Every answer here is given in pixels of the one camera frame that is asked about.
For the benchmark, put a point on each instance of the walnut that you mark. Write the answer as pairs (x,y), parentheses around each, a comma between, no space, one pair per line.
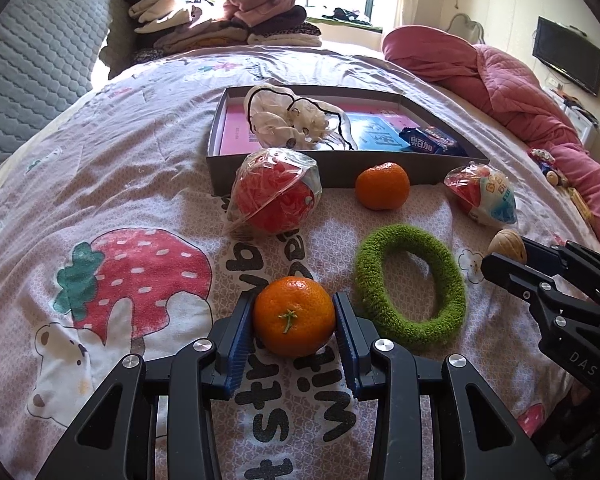
(508,243)

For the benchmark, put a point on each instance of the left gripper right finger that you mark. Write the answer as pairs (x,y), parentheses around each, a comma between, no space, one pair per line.
(474,436)

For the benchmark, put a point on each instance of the black wall television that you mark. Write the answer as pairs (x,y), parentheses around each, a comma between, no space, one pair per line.
(567,52)

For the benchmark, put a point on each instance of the red quilted blanket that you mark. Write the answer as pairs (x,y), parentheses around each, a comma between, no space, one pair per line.
(503,88)

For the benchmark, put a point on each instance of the large orange tangerine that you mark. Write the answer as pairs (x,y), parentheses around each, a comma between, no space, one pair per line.
(293,317)

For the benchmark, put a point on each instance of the grey quilted headboard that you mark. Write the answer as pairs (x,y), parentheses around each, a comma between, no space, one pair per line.
(52,52)

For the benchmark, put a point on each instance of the small doll toy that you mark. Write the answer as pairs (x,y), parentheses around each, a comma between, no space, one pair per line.
(548,166)

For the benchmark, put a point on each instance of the grey cardboard box tray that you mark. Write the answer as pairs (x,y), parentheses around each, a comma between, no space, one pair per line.
(339,169)

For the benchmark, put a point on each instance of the red blue toy egg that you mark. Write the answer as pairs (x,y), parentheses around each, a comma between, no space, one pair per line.
(275,190)

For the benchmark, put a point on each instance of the pink blue book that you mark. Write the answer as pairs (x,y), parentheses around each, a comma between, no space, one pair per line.
(372,128)

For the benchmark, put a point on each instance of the pile of folded clothes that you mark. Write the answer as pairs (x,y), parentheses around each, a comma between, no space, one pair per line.
(166,27)

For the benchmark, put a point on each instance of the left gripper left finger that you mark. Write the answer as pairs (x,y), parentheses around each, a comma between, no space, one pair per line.
(114,435)

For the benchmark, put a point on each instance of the heart-shaped chair back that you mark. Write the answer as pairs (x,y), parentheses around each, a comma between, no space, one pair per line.
(464,27)

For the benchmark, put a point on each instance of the small orange tangerine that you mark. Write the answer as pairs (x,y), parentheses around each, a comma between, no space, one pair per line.
(383,187)

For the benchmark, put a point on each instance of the clothes on window sill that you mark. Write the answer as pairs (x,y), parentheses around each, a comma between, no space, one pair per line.
(352,17)

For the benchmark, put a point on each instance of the blue Oreo cookie packet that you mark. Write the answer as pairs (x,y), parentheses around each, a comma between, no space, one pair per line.
(431,140)

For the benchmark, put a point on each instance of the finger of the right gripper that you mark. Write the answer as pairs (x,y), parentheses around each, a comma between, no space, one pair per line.
(578,265)
(536,287)

